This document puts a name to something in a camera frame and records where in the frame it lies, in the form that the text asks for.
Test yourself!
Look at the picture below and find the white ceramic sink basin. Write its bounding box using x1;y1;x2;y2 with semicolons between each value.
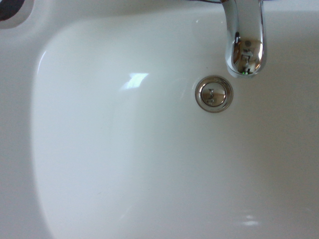
0;0;319;239

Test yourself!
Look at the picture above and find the chrome sink drain plug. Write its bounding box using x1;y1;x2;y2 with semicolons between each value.
194;75;234;114

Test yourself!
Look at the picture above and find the dark object in soap dish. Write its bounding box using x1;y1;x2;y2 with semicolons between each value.
0;0;29;21

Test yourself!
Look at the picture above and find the chrome faucet spout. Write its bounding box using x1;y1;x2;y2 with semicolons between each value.
220;0;267;78

